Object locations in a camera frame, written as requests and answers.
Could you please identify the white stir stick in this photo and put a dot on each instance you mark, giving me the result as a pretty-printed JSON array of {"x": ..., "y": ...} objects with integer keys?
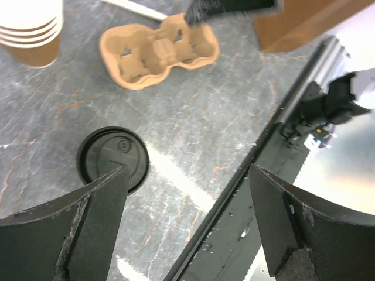
[{"x": 138, "y": 9}]

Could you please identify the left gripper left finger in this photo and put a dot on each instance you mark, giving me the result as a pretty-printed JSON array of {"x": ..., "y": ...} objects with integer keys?
[{"x": 69, "y": 238}]

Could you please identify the stack of paper cups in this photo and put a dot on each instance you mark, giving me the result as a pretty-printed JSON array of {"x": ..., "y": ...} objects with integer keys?
[{"x": 30, "y": 31}]

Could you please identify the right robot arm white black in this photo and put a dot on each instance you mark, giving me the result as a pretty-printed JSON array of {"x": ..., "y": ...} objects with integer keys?
[{"x": 336, "y": 107}]

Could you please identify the brown paper bag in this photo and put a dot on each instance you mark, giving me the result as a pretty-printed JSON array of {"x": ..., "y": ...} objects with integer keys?
[{"x": 300, "y": 22}]

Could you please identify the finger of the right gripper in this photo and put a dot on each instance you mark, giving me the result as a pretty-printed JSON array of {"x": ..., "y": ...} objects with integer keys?
[{"x": 199, "y": 12}]

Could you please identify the white slotted cable duct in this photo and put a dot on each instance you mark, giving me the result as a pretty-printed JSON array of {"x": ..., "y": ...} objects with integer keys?
[{"x": 313, "y": 148}]

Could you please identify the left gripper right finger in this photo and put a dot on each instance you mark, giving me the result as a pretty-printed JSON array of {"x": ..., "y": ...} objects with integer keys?
[{"x": 305, "y": 237}]

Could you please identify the cardboard cup carrier tray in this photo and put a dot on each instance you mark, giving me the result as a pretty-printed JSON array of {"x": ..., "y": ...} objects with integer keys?
[{"x": 137, "y": 56}]

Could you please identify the black plastic cup lid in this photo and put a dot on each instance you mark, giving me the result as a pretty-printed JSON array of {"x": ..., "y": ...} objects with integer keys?
[{"x": 111, "y": 147}]

